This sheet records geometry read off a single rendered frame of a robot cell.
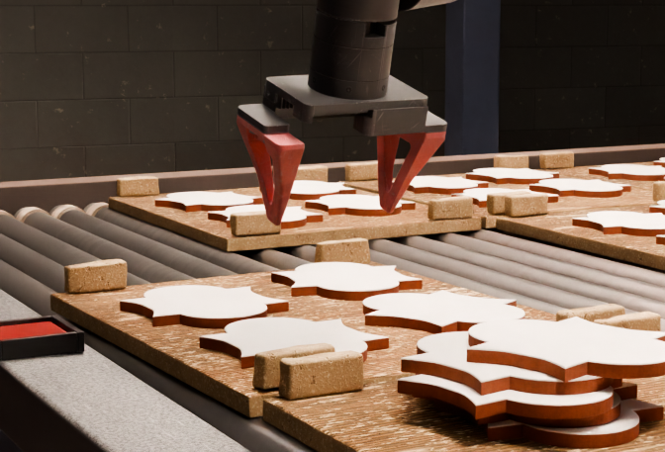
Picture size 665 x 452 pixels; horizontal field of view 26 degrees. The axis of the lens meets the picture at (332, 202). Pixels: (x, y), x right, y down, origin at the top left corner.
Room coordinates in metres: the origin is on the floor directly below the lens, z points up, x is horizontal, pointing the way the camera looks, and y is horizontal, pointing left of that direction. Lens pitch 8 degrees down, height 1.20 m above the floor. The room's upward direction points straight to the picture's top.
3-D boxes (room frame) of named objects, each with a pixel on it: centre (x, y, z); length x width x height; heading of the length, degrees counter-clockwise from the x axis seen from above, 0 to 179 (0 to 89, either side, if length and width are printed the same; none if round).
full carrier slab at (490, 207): (2.07, -0.26, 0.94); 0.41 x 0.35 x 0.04; 27
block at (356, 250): (1.46, -0.01, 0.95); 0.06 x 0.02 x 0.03; 120
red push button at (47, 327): (1.19, 0.26, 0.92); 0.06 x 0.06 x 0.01; 28
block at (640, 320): (1.09, -0.23, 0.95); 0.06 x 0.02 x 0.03; 118
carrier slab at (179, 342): (1.22, 0.01, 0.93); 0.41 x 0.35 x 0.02; 30
